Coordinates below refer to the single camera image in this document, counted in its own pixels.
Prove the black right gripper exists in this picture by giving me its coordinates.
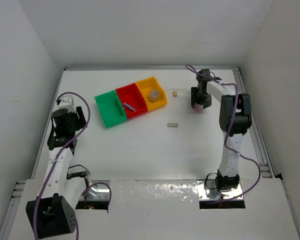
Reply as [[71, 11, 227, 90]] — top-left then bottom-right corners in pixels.
[[192, 86, 212, 109]]

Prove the pink marker pen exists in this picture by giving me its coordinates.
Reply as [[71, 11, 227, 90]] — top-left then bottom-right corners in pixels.
[[193, 104, 203, 113]]

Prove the blue marker pen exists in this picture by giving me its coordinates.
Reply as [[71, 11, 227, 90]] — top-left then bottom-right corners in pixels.
[[123, 102, 136, 112]]

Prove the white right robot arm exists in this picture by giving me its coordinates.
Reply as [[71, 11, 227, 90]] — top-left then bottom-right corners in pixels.
[[190, 69, 252, 192]]

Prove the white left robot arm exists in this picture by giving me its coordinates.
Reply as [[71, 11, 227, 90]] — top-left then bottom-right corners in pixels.
[[25, 106, 88, 240]]

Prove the grey rectangular eraser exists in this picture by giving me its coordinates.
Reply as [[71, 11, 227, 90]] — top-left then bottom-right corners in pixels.
[[167, 122, 178, 128]]

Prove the yellow plastic bin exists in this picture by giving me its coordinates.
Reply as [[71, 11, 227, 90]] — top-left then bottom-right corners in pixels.
[[135, 76, 168, 112]]

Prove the green plastic bin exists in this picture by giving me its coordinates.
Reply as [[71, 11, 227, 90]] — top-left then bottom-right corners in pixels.
[[94, 90, 128, 128]]

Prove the red plastic bin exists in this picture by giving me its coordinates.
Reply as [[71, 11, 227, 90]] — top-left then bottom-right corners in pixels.
[[115, 83, 148, 120]]

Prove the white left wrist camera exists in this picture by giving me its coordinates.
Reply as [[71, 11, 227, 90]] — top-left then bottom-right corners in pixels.
[[57, 95, 76, 113]]

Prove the aluminium frame rail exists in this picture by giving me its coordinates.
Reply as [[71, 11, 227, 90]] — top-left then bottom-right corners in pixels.
[[233, 67, 275, 178]]

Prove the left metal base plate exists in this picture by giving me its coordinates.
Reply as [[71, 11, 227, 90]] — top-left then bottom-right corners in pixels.
[[79, 180, 111, 202]]

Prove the metal base plate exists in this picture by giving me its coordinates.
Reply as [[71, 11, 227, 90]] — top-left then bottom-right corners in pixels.
[[197, 179, 244, 202], [79, 180, 111, 202]]

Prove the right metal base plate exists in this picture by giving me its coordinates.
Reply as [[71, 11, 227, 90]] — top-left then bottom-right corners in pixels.
[[197, 179, 244, 202]]

